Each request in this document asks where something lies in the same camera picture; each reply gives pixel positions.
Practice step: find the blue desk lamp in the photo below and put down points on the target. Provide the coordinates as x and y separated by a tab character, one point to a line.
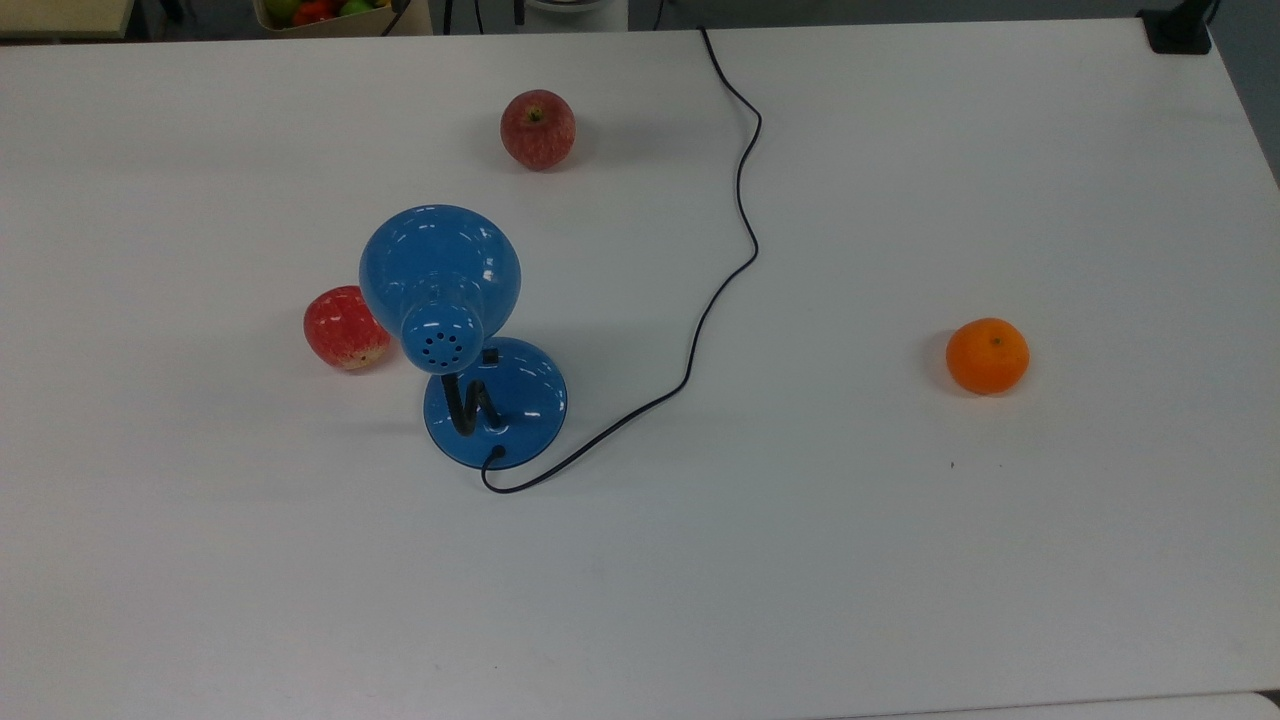
455	270

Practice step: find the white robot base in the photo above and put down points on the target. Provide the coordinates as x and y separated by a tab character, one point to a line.
575	8

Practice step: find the dark red apple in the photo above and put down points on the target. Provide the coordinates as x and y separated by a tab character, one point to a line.
538	130

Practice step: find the bright red apple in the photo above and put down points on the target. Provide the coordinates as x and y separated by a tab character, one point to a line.
340	330

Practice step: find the orange mandarin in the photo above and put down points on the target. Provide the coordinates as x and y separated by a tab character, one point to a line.
987	356

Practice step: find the cardboard box of fruit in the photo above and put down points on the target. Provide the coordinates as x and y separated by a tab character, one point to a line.
320	14

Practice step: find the black table clamp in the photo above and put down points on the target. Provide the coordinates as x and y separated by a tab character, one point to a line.
1178	32

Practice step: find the wooden side table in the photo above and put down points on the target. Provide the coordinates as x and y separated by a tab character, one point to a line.
60	15

